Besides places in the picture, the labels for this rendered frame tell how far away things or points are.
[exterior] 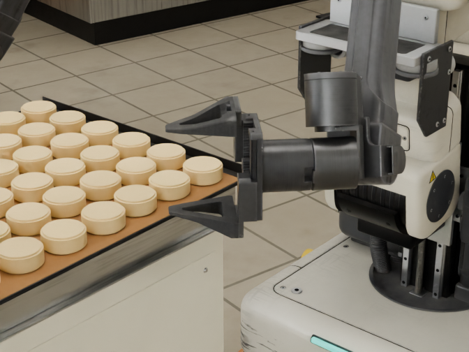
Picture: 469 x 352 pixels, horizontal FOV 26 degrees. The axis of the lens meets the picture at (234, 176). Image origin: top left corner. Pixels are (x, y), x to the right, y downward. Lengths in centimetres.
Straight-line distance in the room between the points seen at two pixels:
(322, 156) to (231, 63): 350
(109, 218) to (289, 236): 195
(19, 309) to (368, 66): 47
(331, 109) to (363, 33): 14
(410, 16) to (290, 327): 73
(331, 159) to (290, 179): 5
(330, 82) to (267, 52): 364
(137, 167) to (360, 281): 111
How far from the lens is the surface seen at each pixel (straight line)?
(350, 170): 108
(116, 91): 425
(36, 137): 138
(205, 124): 105
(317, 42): 182
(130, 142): 133
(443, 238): 215
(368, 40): 119
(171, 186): 121
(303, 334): 216
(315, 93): 109
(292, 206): 324
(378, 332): 212
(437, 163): 192
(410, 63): 172
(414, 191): 189
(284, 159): 107
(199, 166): 126
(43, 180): 124
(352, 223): 239
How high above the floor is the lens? 144
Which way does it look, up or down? 25 degrees down
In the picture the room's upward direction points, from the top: straight up
